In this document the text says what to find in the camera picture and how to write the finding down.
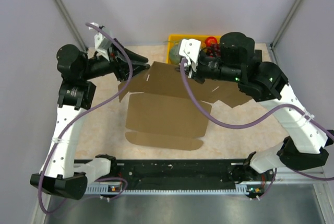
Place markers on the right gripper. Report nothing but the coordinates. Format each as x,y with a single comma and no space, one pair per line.
195,75

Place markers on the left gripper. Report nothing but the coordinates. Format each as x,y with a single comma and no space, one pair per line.
118,61

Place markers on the brown cardboard box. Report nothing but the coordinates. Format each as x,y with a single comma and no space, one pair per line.
160,113

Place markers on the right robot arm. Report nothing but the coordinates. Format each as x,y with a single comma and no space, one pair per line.
238,61

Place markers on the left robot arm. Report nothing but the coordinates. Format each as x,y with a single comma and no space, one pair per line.
60,175

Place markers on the dark purple grape bunch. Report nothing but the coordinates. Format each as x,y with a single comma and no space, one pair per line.
213,50

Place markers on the red apple at back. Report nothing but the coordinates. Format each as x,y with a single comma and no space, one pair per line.
209,41

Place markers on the green netted melon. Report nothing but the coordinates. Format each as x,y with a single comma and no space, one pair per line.
174,56

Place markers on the yellow plastic fruit bin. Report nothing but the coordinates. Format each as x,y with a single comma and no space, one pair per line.
174,39

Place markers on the white and black carton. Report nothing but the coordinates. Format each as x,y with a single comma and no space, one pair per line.
258,56

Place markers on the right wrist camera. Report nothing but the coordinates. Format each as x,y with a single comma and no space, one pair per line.
189,49

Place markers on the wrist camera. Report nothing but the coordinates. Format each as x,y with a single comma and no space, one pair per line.
189,49
102,44

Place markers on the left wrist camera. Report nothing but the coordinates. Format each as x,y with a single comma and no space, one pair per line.
102,44

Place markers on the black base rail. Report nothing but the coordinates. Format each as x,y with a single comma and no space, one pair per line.
189,177

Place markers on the left aluminium frame post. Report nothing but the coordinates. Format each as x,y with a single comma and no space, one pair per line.
70,24

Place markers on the aluminium frame post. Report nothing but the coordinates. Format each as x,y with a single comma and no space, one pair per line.
286,22
70,24

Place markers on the right aluminium frame post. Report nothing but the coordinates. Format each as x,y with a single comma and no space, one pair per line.
286,22

